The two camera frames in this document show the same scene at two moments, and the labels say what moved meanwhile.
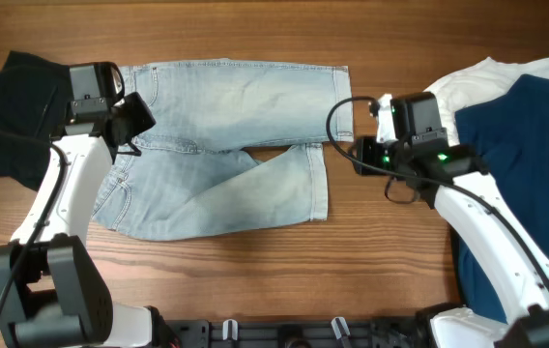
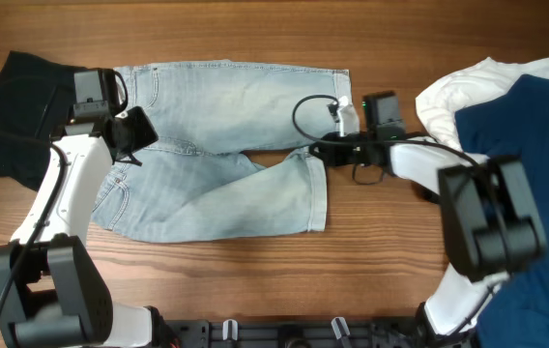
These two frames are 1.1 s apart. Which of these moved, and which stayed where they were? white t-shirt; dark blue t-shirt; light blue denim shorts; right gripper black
Moved: right gripper black
Stayed: white t-shirt; dark blue t-shirt; light blue denim shorts
